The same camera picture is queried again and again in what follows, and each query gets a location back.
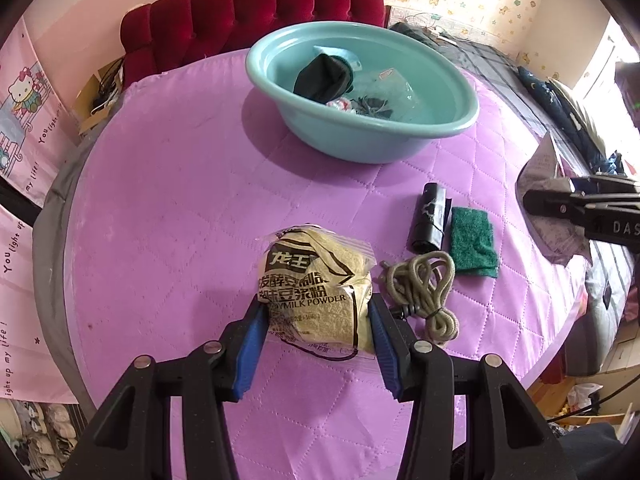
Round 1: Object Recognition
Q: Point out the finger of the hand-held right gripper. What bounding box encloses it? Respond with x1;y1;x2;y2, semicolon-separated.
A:
522;187;640;223
567;174;640;195

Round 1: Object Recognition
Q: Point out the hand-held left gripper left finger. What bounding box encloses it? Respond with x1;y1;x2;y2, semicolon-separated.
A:
60;300;271;480

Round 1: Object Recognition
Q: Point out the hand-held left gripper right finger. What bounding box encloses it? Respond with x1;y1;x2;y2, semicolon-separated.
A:
367;297;566;480

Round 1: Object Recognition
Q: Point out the olive rope bundle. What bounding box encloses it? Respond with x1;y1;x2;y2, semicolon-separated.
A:
378;251;460;345

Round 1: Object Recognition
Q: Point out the green scouring pad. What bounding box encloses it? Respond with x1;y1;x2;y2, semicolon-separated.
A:
446;206;501;278

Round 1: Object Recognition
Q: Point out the beige powder packet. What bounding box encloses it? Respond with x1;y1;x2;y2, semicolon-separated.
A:
257;225;376;361

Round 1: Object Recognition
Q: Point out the black bag roll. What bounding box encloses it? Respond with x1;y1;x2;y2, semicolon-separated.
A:
411;182;453;254

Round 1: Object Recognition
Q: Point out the clear plastic bag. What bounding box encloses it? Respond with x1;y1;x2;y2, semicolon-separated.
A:
350;67;416;121

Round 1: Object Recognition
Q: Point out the teal plastic basin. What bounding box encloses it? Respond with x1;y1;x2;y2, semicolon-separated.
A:
245;21;481;164

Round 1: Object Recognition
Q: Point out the black cloth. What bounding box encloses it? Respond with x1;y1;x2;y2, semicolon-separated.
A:
292;54;356;102

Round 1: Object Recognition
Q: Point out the white pillow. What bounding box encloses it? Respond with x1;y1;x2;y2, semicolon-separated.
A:
547;77;608;151

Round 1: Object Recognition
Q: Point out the dark blue star pillow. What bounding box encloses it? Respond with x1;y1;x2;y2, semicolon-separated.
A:
517;65;626;176

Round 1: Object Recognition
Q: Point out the bed with grey plaid cover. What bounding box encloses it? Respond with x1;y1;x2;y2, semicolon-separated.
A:
387;20;640;376

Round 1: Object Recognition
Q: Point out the white plastic bag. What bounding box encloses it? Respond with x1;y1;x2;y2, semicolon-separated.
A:
567;382;603;413

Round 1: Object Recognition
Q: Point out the purple quilted mat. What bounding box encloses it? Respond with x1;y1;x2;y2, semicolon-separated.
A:
62;47;593;480

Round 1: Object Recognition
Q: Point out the person's dark clothing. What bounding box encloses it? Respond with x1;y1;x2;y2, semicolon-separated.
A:
550;422;640;480

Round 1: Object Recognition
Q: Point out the row of slippers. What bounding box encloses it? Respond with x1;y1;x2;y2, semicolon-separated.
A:
0;400;86;480

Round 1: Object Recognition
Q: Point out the pink cartoon curtain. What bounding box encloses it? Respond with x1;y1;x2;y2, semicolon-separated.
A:
0;205;86;406
0;15;86;206

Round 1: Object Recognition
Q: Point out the grey table cover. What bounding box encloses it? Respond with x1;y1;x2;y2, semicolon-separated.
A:
31;105;126;411

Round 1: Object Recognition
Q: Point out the open cardboard box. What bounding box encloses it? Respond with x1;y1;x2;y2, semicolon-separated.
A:
72;57;126;138

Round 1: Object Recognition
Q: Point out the red tufted velvet sofa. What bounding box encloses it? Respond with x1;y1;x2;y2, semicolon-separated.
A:
119;0;387;88

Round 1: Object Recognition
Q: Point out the white charging cable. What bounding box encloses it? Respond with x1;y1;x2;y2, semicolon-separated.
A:
400;12;473;43

